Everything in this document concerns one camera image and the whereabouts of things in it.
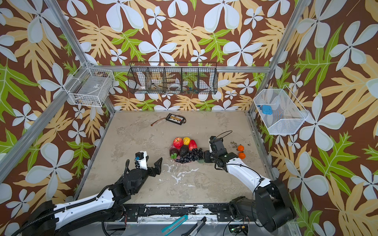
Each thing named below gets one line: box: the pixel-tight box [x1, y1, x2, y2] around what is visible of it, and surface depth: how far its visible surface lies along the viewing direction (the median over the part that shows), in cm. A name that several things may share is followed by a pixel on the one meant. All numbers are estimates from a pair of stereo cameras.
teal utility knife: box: [161, 214, 189, 236], surface depth 72 cm
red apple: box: [172, 137, 184, 150], surface depth 97 cm
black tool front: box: [181, 216, 207, 236], surface depth 71 cm
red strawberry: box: [188, 139, 198, 151], surface depth 95 cm
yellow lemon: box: [183, 136, 191, 146], surface depth 98 cm
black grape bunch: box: [175, 147, 204, 164], surface depth 92 cm
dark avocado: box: [179, 144, 189, 157], surface depth 94 cm
